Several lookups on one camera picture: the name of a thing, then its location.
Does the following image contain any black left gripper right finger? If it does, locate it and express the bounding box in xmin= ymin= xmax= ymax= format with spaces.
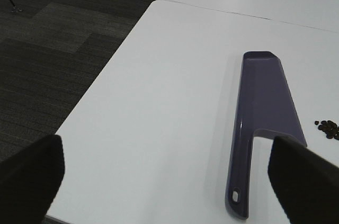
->
xmin=267 ymin=137 xmax=338 ymax=223

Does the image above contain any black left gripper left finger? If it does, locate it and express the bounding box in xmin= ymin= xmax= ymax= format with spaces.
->
xmin=1 ymin=135 xmax=65 ymax=223

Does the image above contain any purple plastic dustpan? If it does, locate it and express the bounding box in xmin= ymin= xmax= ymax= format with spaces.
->
xmin=225 ymin=51 xmax=307 ymax=220

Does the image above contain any pile of coffee beans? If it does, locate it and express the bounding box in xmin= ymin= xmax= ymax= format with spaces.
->
xmin=314 ymin=120 xmax=339 ymax=140

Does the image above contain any black stand leg on floor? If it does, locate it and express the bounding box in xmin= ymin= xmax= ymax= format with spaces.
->
xmin=8 ymin=0 xmax=23 ymax=13

